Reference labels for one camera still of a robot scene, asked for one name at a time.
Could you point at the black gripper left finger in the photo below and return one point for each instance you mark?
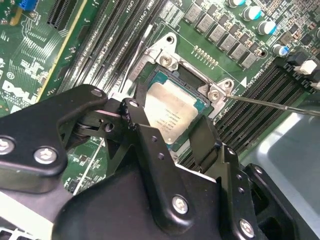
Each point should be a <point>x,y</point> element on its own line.
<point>160,175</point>

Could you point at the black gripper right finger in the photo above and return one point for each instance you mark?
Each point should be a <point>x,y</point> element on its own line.
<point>230,175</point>

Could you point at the silver green CPU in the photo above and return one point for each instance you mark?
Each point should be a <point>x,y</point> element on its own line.
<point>172,110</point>

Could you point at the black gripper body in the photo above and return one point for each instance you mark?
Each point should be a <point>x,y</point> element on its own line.
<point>112,212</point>

